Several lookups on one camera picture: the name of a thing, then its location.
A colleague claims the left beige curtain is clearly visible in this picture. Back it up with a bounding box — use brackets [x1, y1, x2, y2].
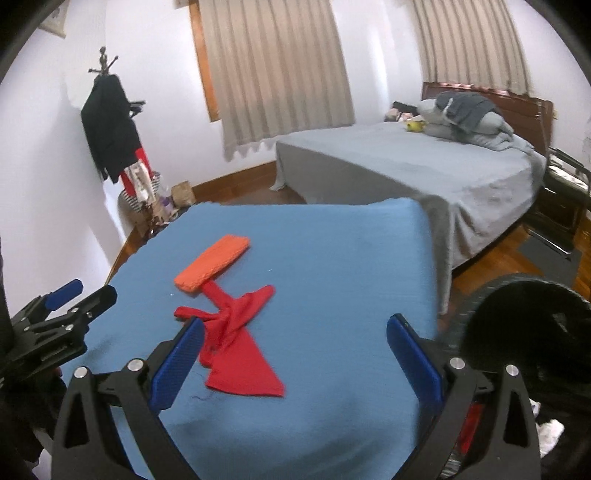
[198, 1, 356, 159]

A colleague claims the orange textured sponge pad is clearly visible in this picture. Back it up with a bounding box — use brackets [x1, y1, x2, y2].
[174, 235, 250, 293]

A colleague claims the bed with grey sheet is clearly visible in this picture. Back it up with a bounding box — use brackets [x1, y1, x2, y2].
[274, 123, 547, 313]

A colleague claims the white tissue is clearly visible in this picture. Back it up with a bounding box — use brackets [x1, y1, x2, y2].
[529, 398, 565, 458]

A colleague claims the grey folded bedding pile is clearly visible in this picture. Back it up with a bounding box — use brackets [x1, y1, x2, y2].
[417, 91, 534, 153]

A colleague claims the red cloth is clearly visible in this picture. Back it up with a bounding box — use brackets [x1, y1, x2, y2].
[174, 281, 286, 397]

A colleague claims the black trash bin bag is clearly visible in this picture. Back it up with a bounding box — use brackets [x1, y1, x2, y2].
[439, 274, 590, 479]

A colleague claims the brown paper bag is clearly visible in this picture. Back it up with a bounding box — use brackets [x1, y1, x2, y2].
[171, 181, 197, 208]

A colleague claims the beige curtain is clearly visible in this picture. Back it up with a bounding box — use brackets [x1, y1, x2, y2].
[198, 1, 356, 159]
[410, 0, 531, 95]

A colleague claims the coat rack with clothes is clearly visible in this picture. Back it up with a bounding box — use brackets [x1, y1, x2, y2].
[81, 46, 176, 238]

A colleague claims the blue table cloth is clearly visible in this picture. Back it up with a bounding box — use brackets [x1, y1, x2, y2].
[77, 199, 438, 479]

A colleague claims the right beige curtain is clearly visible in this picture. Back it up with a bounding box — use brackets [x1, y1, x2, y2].
[410, 0, 531, 95]

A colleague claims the wooden headboard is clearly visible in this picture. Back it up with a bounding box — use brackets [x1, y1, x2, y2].
[422, 82, 554, 155]

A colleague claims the dark floor mat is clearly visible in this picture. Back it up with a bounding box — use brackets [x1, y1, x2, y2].
[518, 237, 582, 288]

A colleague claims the yellow plush toy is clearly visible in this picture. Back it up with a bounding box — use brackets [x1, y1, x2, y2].
[406, 119, 426, 133]

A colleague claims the red plastic bag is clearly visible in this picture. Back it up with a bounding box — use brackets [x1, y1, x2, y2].
[457, 403, 485, 456]

